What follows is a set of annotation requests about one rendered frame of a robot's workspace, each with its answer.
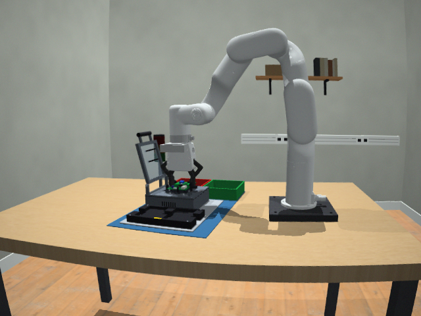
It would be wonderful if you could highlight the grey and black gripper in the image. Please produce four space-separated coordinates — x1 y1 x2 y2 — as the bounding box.
161 142 203 187

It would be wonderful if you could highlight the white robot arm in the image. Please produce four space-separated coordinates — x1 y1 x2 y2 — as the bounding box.
160 28 326 210

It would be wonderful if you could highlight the red bin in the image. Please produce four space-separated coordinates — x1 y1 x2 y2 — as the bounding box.
176 178 211 186

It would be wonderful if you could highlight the green bin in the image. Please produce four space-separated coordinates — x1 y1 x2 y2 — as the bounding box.
204 180 245 201

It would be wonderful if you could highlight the green circuit board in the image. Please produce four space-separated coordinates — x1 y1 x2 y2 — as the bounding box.
167 180 190 190

